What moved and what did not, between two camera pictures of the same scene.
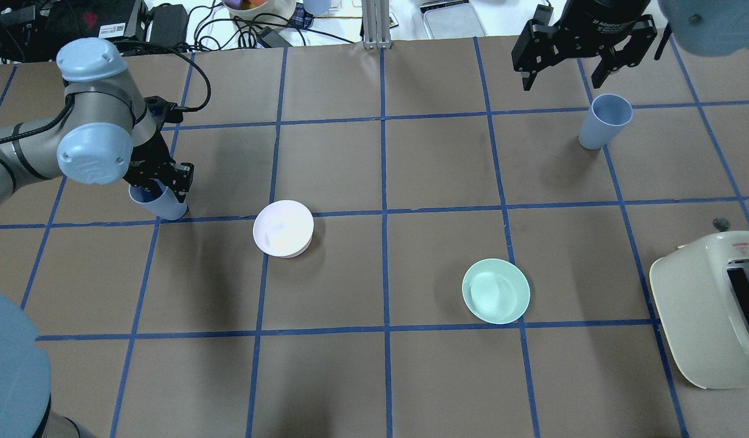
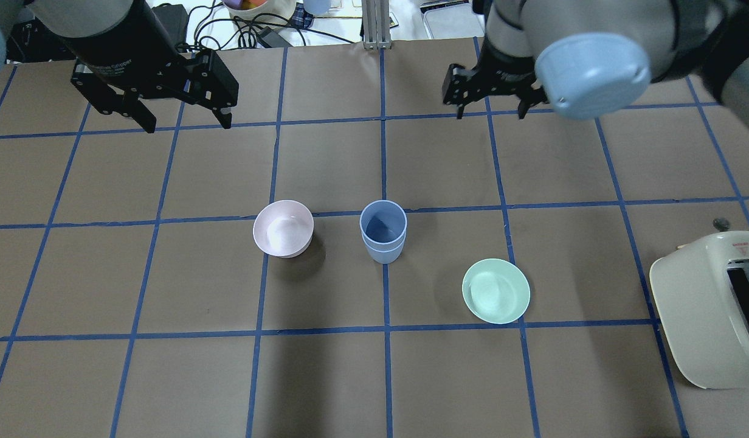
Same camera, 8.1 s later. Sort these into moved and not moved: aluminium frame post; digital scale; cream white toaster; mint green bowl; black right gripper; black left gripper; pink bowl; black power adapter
Moved: black left gripper; black right gripper
Not moved: black power adapter; pink bowl; mint green bowl; digital scale; aluminium frame post; cream white toaster
